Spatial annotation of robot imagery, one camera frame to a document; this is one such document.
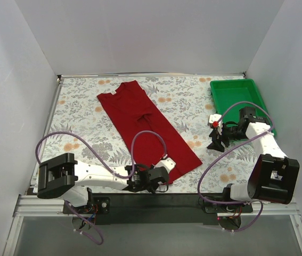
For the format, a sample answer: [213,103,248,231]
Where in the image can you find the red t shirt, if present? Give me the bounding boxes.
[97,81,202,183]

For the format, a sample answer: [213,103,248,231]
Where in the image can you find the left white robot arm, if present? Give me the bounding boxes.
[37,153,175,213]

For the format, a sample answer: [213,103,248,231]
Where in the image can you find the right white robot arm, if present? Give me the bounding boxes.
[208,106,300,212]

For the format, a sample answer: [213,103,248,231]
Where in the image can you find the green plastic tray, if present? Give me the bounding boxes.
[210,79,267,127]

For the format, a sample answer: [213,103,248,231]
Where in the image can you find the floral patterned table mat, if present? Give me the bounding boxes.
[41,75,258,193]

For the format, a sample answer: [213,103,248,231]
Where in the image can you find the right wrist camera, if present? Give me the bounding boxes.
[208,114,222,135]

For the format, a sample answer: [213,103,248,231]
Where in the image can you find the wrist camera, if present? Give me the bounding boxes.
[208,114,222,135]
[154,157,176,173]

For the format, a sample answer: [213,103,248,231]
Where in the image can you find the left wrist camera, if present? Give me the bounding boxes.
[154,157,176,173]

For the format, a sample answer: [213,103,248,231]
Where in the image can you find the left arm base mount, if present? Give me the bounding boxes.
[70,193,110,231]

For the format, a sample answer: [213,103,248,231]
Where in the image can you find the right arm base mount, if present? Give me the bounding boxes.
[198,197,253,231]

